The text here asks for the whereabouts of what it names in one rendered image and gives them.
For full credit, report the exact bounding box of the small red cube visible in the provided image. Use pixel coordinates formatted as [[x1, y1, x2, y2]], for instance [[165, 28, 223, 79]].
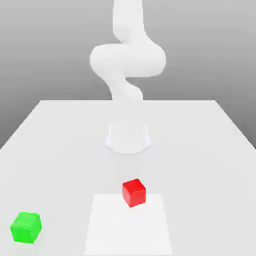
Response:
[[122, 178, 147, 208]]

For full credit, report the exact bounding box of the small green cube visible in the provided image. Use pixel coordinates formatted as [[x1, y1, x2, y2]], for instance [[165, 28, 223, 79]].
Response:
[[9, 211, 43, 245]]

